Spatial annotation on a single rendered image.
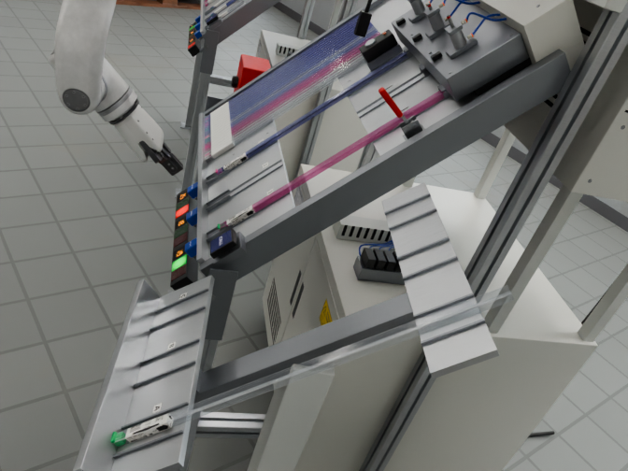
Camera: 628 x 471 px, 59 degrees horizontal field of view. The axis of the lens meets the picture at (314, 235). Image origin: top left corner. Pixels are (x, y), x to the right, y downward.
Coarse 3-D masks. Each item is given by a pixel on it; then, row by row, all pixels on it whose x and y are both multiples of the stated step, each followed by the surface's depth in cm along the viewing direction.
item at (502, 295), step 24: (504, 288) 58; (456, 312) 59; (384, 336) 61; (408, 336) 60; (312, 360) 63; (336, 360) 62; (264, 384) 64; (192, 408) 66; (216, 408) 66; (120, 432) 69
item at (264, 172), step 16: (272, 128) 128; (240, 144) 132; (256, 144) 127; (272, 144) 123; (224, 160) 130; (256, 160) 122; (272, 160) 118; (208, 176) 127; (224, 176) 125; (240, 176) 120; (256, 176) 116; (272, 176) 113; (208, 192) 123; (224, 192) 118; (240, 192) 116; (256, 192) 112; (272, 192) 109; (208, 208) 117; (224, 208) 114; (240, 208) 111; (272, 208) 104; (288, 208) 101; (208, 224) 113; (240, 224) 107; (256, 224) 104; (208, 240) 108
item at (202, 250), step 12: (204, 120) 152; (204, 132) 146; (204, 144) 140; (204, 156) 135; (204, 168) 130; (204, 180) 125; (204, 192) 121; (204, 204) 117; (204, 216) 114; (204, 228) 110; (204, 240) 107; (204, 252) 104
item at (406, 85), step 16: (400, 0) 139; (384, 16) 138; (400, 64) 116; (416, 64) 112; (352, 80) 123; (384, 80) 115; (400, 80) 112; (416, 80) 108; (432, 80) 105; (352, 96) 118; (368, 96) 114; (400, 96) 107; (416, 96) 104; (464, 96) 96; (368, 112) 110; (384, 112) 106; (432, 112) 98; (448, 112) 95; (368, 128) 106; (400, 128) 100; (384, 144) 99
